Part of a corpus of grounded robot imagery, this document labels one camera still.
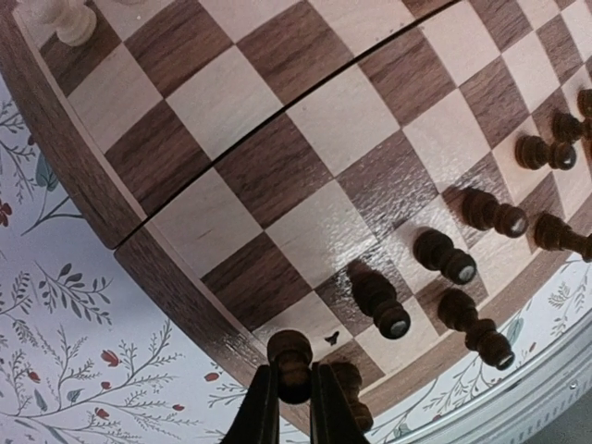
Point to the dark rook corner piece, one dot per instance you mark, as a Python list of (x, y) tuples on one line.
[(350, 382)]

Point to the white chess piece row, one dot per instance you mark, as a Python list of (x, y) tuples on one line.
[(70, 24)]

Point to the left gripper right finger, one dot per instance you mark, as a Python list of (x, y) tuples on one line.
[(331, 419)]

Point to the dark pawn piece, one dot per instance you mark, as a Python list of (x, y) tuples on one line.
[(584, 102), (532, 152), (291, 351), (483, 211), (568, 128), (376, 297), (435, 251)]

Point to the floral patterned table mat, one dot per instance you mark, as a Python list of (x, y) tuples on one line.
[(87, 357)]

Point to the dark knight piece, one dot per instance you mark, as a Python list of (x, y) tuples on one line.
[(457, 311)]

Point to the dark king piece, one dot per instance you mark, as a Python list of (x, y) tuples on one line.
[(552, 234)]

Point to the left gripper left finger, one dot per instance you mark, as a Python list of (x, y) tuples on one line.
[(257, 420)]

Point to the wooden chess board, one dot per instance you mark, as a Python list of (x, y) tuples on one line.
[(244, 160)]

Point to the aluminium front rail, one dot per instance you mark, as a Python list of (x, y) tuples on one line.
[(525, 402)]

